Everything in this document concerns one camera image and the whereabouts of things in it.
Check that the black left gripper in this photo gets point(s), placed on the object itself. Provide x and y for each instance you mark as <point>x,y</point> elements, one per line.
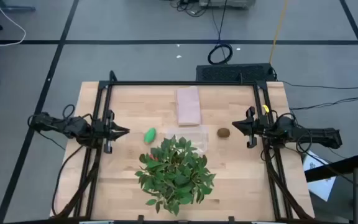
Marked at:
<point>102,132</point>

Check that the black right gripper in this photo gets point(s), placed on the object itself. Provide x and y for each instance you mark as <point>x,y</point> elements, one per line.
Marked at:
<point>258,127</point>

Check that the brown toy kiwi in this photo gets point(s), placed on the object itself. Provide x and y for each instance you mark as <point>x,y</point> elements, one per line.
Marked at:
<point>223,132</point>

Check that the green toy fruit orange face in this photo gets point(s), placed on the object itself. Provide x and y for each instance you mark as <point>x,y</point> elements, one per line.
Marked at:
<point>150,136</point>

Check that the red toy fruit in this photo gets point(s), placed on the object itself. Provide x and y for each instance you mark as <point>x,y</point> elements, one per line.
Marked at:
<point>152,156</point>

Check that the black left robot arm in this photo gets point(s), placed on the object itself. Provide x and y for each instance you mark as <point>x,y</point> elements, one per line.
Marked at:
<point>73,127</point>

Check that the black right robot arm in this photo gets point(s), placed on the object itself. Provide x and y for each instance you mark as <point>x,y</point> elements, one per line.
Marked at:
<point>319,135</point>

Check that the yellow tag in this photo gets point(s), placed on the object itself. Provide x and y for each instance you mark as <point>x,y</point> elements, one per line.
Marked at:
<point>265,109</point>

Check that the clear plastic container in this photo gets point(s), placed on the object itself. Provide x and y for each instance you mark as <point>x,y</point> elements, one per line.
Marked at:
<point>197,133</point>

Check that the black mesh computer case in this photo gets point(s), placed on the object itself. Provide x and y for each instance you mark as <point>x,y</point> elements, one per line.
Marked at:
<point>235,73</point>

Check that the pink folded cloth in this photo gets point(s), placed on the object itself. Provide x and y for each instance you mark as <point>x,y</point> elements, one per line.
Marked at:
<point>188,105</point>

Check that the green leafy plant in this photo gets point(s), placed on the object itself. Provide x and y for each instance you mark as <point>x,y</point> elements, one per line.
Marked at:
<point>174,177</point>

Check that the white paper sheet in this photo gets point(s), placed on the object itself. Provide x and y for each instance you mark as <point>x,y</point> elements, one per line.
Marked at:
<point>320,186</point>

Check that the grey equipment box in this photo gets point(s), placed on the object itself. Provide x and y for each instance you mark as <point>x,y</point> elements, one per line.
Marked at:
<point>227,3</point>

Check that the grey furniture base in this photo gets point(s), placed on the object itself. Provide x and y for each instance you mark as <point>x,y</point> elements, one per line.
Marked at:
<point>11,8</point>

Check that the black metal table frame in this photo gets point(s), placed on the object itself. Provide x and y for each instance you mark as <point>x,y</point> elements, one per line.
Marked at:
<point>182,83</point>

